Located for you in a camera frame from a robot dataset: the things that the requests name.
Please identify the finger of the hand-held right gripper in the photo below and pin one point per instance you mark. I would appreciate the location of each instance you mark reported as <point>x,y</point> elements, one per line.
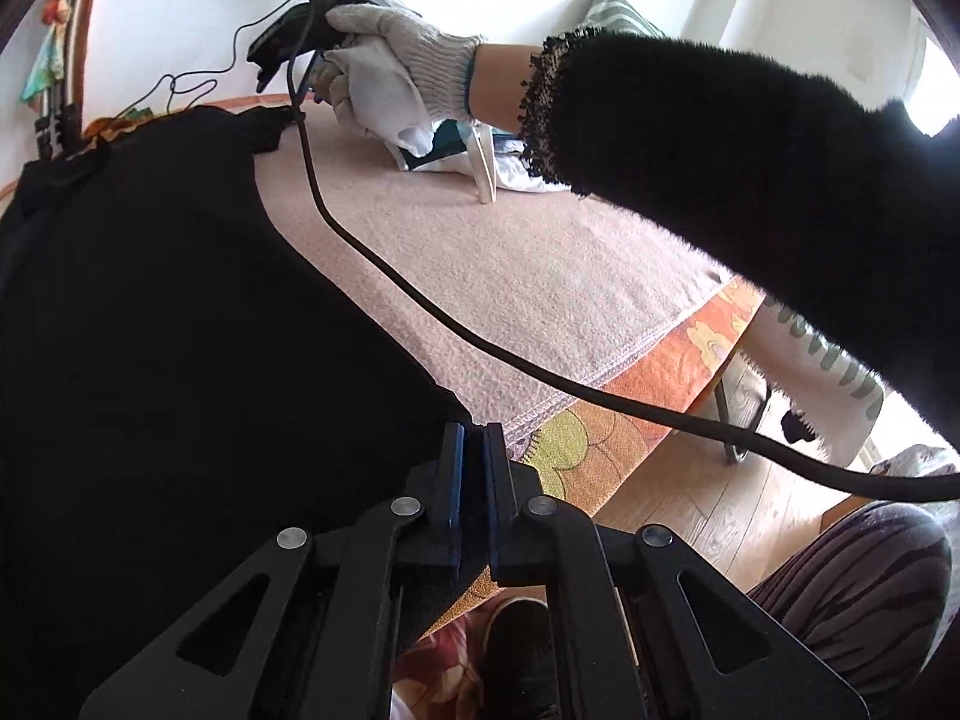
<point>281,41</point>

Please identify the person's striped trouser leg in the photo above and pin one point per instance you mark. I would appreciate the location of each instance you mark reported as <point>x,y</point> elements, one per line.
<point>862,600</point>

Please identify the colourful hanging cloths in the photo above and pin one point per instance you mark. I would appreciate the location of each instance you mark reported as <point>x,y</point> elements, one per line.
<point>56,52</point>

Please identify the grey metal furniture leg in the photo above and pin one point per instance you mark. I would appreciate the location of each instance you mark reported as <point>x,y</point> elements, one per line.
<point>729,412</point>

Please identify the white garment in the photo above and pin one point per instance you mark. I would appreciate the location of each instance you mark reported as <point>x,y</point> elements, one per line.
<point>409,101</point>

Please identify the person's dark shoe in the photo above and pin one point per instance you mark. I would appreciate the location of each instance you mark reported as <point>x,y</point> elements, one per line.
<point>521,660</point>

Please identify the person's right hand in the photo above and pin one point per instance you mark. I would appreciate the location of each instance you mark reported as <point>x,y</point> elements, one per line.
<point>390,52</point>

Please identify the black garment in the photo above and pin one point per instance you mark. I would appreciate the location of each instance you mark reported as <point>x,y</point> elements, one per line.
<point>165,330</point>

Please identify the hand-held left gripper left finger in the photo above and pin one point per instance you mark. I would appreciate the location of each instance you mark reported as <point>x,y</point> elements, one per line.
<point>453,495</point>

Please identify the person's right forearm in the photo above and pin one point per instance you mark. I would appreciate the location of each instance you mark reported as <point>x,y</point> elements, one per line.
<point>712,165</point>

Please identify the beige blanket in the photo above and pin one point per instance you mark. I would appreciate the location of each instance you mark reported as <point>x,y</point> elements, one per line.
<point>525,262</point>

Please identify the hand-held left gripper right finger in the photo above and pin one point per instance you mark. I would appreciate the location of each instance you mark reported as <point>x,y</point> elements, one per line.
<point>495,495</point>

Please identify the white green striped fringed cloth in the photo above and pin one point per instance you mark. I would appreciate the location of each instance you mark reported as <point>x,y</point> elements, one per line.
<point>810,375</point>

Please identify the dark green garment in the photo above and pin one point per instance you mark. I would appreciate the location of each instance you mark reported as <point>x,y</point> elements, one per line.
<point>433,144</point>

